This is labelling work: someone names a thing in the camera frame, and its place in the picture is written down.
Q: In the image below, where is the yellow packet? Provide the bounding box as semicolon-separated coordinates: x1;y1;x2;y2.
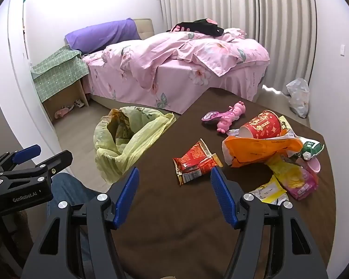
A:
248;176;288;204

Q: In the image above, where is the purple pillow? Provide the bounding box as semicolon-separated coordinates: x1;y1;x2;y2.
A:
65;18;142;53

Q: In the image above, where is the brown tablecloth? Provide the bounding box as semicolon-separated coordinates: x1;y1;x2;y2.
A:
112;87;335;279

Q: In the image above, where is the trash bin with yellow bag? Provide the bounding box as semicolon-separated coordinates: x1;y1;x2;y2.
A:
94;106;176;184

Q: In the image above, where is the beige headboard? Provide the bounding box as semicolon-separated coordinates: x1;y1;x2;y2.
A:
133;18;154;40

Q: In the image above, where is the red paper cup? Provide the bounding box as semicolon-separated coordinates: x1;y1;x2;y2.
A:
239;110;283;140

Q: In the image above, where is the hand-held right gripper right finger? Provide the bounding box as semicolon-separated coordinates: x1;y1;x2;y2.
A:
211;167;329;279

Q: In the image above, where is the bed with pink floral sheet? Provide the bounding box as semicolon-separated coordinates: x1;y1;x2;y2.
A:
81;30;269;115

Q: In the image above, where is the orange plastic wrapper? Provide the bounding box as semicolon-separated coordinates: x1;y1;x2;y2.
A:
222;135;304;168

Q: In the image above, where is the small pink cup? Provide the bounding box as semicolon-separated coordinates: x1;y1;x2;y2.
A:
307;158;321;173

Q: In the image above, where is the yellow foil wrapper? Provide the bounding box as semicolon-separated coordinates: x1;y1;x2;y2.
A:
278;116;293;131

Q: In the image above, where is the pink slipper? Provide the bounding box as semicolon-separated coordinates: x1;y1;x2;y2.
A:
55;106;70;119

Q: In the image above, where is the green and white wrapper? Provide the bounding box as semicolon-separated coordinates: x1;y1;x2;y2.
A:
299;139;325;162

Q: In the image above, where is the red snack packet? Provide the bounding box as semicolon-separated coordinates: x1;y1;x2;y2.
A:
173;139;224;185

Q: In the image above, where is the pink yellow snack bag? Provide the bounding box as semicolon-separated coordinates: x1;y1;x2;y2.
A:
266;154;319;201

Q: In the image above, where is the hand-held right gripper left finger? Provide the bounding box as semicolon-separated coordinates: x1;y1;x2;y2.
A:
20;167;140;279

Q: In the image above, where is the wooden nightstand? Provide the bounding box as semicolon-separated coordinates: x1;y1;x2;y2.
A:
42;76;90;120

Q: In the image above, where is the pink floral duvet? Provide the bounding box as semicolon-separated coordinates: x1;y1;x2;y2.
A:
103;29;269;92

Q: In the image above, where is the striped beige curtain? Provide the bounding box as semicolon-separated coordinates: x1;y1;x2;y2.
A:
156;0;319;102

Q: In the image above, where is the white plastic bag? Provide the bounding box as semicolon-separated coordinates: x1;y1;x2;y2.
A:
285;78;310;119

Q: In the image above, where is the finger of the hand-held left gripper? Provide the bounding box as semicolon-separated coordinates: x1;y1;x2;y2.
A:
0;150;73;186
0;145;42;178

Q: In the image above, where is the green checked cloth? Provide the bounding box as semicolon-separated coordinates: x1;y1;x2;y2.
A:
30;48;89;103

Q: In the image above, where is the person's leg in jeans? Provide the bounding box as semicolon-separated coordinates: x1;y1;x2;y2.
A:
47;172;111;268

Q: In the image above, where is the black pink garment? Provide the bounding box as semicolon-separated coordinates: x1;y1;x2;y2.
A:
166;18;224;37

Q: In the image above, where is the pink caterpillar toy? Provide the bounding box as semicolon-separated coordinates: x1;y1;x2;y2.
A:
201;101;247;134

